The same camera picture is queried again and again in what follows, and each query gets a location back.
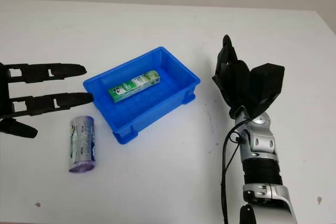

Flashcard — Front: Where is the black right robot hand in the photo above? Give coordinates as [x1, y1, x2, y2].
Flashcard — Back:
[212, 34, 257, 120]

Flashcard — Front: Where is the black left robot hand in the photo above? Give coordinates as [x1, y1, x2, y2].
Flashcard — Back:
[0, 62, 95, 139]

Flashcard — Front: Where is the silver purple cylindrical can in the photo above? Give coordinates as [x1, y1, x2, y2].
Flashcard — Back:
[68, 115, 98, 174]

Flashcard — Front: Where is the green rectangular carton box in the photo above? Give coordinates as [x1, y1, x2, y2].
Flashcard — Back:
[107, 69, 162, 103]

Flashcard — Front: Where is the blue plastic tray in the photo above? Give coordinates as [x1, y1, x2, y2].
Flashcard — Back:
[82, 46, 202, 146]

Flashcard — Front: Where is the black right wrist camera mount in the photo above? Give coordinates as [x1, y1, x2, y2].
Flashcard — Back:
[248, 62, 286, 120]

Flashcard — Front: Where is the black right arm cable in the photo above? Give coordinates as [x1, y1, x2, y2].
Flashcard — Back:
[219, 121, 248, 224]

